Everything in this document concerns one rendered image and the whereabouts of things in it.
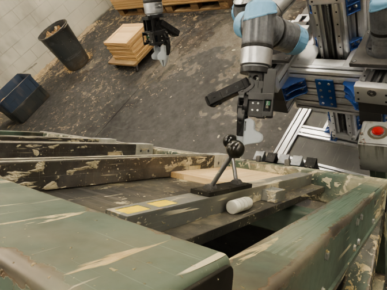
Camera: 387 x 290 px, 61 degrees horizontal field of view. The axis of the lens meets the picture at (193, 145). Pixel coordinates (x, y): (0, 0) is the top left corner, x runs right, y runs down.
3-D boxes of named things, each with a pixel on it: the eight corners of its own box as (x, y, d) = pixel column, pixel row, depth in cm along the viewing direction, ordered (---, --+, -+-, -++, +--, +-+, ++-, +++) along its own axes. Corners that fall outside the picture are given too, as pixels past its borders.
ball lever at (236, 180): (247, 186, 80) (239, 132, 82) (240, 187, 77) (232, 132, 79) (234, 187, 82) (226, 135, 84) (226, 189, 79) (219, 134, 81)
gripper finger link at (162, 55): (156, 68, 139) (152, 46, 135) (166, 65, 143) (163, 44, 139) (160, 69, 137) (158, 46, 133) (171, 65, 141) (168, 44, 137)
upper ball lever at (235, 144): (217, 197, 71) (251, 147, 67) (208, 199, 68) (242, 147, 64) (206, 186, 73) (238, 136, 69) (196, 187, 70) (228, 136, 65)
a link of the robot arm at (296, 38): (284, 22, 91) (257, 11, 85) (317, 29, 83) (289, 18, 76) (274, 50, 94) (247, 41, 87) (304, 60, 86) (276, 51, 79)
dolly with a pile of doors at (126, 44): (162, 48, 448) (148, 21, 421) (139, 73, 427) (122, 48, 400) (134, 46, 487) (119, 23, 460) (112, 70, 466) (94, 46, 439)
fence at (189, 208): (311, 184, 125) (312, 174, 125) (125, 243, 48) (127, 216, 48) (298, 182, 128) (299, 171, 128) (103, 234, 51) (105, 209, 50)
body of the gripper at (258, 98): (271, 119, 74) (276, 65, 73) (233, 117, 76) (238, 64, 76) (272, 121, 81) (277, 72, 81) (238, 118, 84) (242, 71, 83)
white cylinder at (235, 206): (236, 216, 69) (253, 210, 75) (238, 202, 68) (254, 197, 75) (224, 212, 70) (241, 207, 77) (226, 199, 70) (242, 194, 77)
